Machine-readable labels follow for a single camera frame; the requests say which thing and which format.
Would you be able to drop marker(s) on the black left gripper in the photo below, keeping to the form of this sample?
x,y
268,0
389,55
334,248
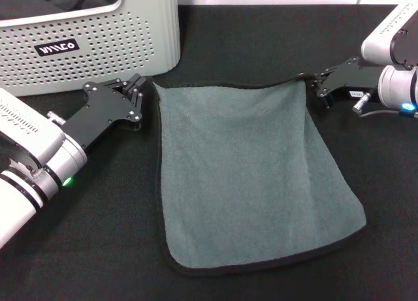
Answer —
x,y
101,118

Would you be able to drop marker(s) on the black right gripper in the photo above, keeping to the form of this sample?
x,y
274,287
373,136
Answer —
x,y
356,79

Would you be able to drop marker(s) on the grey yellow black-trimmed towel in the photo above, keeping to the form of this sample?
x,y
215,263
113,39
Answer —
x,y
245,167

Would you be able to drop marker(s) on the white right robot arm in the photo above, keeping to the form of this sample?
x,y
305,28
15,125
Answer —
x,y
395,85

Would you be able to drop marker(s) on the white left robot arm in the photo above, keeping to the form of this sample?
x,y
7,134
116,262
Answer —
x,y
13,209

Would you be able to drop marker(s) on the grey perforated storage box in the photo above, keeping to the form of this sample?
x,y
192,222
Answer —
x,y
98,62

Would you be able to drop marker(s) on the black tablecloth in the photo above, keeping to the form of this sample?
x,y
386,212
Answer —
x,y
98,248

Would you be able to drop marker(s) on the silver right wrist connector plug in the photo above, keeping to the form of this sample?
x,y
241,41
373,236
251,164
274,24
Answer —
x,y
360,102

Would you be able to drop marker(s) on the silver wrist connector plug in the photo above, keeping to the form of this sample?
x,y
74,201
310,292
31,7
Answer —
x,y
360,102
55,117

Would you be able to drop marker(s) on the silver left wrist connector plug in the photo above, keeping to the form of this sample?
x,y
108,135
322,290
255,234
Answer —
x,y
55,117

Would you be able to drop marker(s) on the black cloth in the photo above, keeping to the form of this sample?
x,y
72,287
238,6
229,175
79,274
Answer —
x,y
32,7

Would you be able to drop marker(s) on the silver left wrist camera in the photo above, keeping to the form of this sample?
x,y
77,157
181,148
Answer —
x,y
19,118

